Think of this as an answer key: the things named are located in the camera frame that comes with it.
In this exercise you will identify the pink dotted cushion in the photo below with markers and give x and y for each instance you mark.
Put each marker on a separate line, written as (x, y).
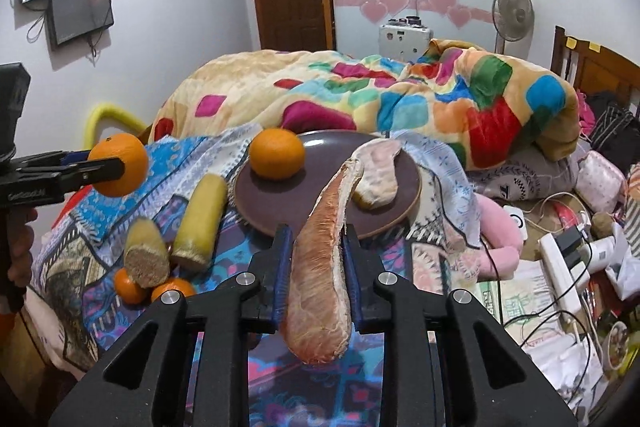
(599, 182)

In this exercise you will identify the brown round plate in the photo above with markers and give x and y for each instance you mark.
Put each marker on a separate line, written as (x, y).
(315, 167)

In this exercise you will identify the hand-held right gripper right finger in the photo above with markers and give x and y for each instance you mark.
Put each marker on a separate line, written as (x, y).
(350, 279)

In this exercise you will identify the wall-mounted grey monitor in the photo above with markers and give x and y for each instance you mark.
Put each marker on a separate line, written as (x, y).
(80, 14)

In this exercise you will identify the white box appliance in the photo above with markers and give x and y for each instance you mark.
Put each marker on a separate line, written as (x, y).
(402, 39)

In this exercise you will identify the small orange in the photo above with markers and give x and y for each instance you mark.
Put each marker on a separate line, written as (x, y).
(172, 287)
(127, 287)

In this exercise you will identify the long peeled pomelo segment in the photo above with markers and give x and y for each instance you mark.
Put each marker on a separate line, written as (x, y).
(320, 272)

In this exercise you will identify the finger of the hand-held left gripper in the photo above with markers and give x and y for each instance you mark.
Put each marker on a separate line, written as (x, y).
(75, 155)
(102, 169)

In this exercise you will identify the black striped bag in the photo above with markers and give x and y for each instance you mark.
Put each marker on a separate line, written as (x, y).
(612, 127)

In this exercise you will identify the long yellow pomelo wedge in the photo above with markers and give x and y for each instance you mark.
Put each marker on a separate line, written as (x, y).
(200, 222)

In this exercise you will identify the pink plush toy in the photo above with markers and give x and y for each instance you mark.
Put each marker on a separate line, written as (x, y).
(495, 237)

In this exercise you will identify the short yellow pomelo wedge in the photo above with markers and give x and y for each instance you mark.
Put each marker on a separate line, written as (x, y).
(145, 252)

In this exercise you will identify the colourful checked blanket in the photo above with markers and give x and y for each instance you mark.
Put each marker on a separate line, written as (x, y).
(400, 97)

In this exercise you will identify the standing electric fan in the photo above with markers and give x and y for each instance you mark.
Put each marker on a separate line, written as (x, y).
(512, 11)

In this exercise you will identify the white charger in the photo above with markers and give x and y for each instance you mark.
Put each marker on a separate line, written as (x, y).
(516, 222)

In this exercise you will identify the blue patterned cloth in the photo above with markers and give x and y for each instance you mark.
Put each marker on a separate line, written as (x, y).
(100, 227)

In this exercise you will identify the large orange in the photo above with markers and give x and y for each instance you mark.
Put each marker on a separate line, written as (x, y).
(125, 149)
(276, 153)

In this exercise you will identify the grey printed pillow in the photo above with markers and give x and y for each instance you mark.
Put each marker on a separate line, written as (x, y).
(520, 177)

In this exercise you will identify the person's left hand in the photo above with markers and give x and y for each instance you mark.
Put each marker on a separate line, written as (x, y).
(22, 252)

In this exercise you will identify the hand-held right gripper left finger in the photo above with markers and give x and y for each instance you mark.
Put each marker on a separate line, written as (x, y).
(283, 277)

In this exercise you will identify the white power strip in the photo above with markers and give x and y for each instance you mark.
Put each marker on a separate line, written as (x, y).
(560, 272)

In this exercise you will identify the wooden headboard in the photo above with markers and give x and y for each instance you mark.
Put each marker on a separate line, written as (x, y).
(600, 72)

